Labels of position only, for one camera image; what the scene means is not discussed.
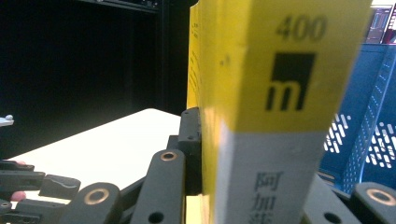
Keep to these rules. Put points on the blue plastic file rack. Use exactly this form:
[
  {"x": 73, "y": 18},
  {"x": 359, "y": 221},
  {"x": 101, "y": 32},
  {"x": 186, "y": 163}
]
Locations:
[{"x": 361, "y": 109}]

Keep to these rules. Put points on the book with yellow band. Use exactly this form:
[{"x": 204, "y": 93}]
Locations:
[{"x": 264, "y": 93}]

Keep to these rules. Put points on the small white object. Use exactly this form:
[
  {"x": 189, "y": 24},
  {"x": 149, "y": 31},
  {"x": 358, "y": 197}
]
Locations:
[{"x": 6, "y": 120}]

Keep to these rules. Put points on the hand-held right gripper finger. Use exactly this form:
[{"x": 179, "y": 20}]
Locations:
[{"x": 191, "y": 149}]

